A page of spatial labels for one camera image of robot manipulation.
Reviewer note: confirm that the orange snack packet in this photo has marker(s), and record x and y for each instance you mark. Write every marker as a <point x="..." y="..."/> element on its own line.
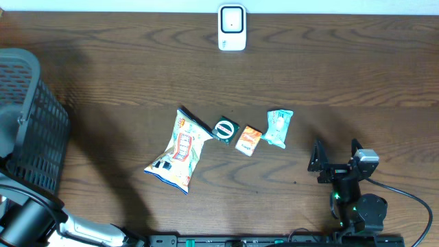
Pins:
<point x="248" y="141"/>

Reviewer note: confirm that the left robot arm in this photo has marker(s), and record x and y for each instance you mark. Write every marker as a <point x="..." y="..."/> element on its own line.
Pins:
<point x="31" y="216"/>

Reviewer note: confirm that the yellow chips bag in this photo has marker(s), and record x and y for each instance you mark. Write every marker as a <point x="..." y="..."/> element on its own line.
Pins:
<point x="175" y="166"/>

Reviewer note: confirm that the white barcode scanner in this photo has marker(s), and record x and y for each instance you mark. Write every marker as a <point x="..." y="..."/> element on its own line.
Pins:
<point x="231" y="27"/>

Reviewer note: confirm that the mint green wipes packet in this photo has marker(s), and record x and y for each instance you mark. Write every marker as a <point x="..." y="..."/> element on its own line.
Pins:
<point x="278" y="124"/>

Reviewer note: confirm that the grey plastic shopping basket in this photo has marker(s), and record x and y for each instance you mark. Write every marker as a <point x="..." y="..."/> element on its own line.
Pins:
<point x="38" y="123"/>

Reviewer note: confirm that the dark green round-logo packet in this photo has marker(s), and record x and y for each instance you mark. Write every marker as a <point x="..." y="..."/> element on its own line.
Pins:
<point x="225" y="130"/>

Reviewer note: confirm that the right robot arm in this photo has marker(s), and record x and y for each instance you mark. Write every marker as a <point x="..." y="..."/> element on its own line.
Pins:
<point x="358" y="213"/>

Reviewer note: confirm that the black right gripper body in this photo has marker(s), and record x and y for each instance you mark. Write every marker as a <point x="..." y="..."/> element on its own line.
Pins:
<point x="346" y="191"/>

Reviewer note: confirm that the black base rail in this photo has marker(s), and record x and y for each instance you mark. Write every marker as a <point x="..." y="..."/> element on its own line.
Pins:
<point x="298" y="239"/>

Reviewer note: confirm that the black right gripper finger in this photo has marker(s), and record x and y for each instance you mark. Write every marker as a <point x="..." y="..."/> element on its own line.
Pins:
<point x="318" y="160"/>
<point x="355" y="146"/>

